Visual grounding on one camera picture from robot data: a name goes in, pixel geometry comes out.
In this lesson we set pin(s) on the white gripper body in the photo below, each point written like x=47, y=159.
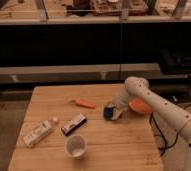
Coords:
x=122, y=98

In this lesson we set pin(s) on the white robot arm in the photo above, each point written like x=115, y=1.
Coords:
x=178, y=118

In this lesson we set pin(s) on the orange bowl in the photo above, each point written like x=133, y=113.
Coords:
x=140, y=107

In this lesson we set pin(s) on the long metal shelf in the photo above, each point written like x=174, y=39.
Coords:
x=73, y=73

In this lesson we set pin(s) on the orange toy carrot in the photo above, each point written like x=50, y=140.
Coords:
x=82, y=103

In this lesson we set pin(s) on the brown chocolate bar box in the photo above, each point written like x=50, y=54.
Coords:
x=73, y=124

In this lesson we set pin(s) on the white plastic cup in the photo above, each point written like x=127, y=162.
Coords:
x=75, y=146

